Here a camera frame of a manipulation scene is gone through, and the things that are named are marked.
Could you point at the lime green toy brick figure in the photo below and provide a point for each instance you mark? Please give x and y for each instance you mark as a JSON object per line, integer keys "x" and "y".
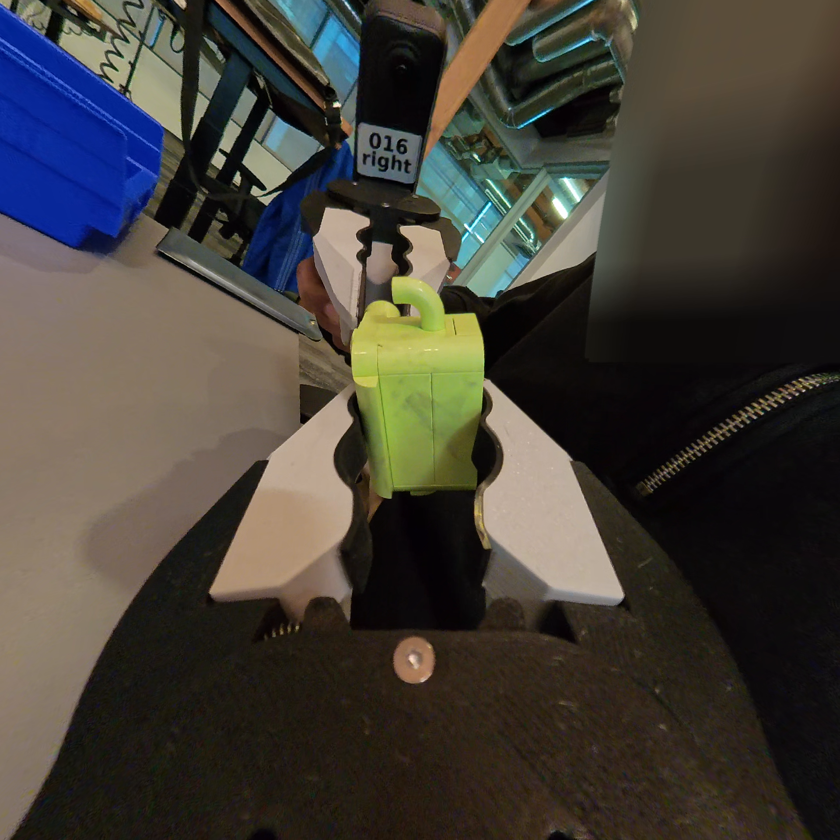
{"x": 420, "y": 407}

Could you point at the person's right forearm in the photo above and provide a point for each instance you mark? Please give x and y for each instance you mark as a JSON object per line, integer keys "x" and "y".
{"x": 525, "y": 315}

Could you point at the blue plastic bin white tag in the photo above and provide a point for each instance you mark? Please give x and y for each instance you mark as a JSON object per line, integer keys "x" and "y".
{"x": 65, "y": 164}

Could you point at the small lime round brick piece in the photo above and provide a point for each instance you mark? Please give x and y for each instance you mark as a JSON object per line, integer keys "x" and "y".
{"x": 380, "y": 312}

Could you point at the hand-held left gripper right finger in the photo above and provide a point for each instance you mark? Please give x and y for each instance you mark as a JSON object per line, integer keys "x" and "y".
{"x": 551, "y": 525}

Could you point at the person's right hand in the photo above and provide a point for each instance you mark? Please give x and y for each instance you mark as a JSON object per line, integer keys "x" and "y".
{"x": 315, "y": 295}

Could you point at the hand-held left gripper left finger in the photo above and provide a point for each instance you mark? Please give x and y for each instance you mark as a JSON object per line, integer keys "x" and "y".
{"x": 289, "y": 525}

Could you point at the silver ventilation duct pipes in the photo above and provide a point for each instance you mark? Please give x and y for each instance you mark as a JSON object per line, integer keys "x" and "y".
{"x": 558, "y": 52}

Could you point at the blue cloth bag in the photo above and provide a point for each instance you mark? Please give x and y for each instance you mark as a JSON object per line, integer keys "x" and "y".
{"x": 275, "y": 223}

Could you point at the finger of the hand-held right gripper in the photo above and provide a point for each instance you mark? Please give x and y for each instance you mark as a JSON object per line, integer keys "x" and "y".
{"x": 338, "y": 269}
{"x": 426, "y": 253}

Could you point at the black frame wooden table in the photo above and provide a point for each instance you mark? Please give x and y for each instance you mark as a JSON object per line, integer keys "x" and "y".
{"x": 289, "y": 72}

